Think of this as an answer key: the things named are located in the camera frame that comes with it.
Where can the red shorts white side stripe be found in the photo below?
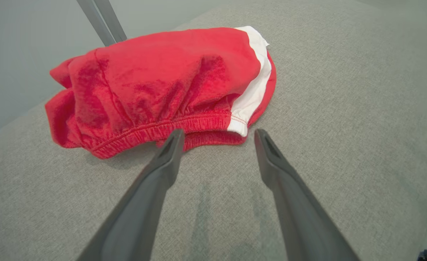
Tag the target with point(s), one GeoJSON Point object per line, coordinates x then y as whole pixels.
{"type": "Point", "coordinates": [155, 79]}

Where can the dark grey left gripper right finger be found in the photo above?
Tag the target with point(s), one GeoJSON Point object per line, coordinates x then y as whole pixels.
{"type": "Point", "coordinates": [300, 210]}

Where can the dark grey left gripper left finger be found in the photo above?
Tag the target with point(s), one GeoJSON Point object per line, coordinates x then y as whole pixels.
{"type": "Point", "coordinates": [141, 203]}

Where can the grey metal frame post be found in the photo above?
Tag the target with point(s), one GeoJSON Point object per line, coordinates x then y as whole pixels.
{"type": "Point", "coordinates": [109, 18]}

